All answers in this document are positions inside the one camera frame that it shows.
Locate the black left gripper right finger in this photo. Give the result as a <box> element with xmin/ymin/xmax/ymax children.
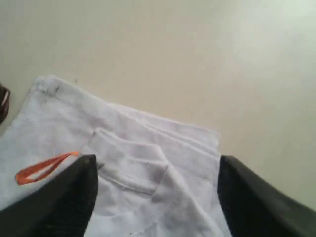
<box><xmin>218</xmin><ymin>155</ymin><xmax>316</xmax><ymax>237</ymax></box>

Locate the dark brown wicker basket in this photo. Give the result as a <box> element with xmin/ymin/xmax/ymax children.
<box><xmin>0</xmin><ymin>84</ymin><xmax>11</xmax><ymax>124</ymax></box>

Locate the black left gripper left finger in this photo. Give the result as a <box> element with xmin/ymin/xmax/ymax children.
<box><xmin>0</xmin><ymin>155</ymin><xmax>98</xmax><ymax>237</ymax></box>

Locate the orange tape label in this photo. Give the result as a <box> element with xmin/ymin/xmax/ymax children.
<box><xmin>15</xmin><ymin>152</ymin><xmax>79</xmax><ymax>186</ymax></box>

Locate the white t-shirt red lettering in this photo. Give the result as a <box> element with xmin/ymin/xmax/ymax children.
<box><xmin>0</xmin><ymin>76</ymin><xmax>231</xmax><ymax>237</ymax></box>

